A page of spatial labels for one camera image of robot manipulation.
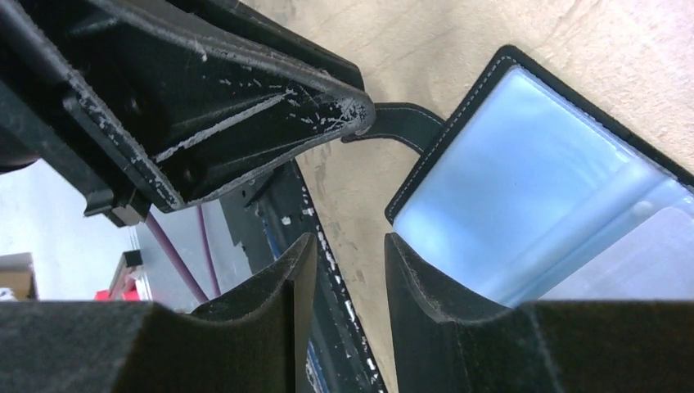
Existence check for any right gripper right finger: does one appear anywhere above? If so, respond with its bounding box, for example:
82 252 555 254
384 233 693 392

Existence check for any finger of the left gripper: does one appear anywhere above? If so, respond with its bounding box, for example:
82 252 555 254
171 0 364 90
1 1 376 227

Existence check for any black leather card holder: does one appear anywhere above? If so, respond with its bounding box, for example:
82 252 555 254
365 45 693 307

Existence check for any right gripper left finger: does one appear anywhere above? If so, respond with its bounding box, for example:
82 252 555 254
1 233 317 392

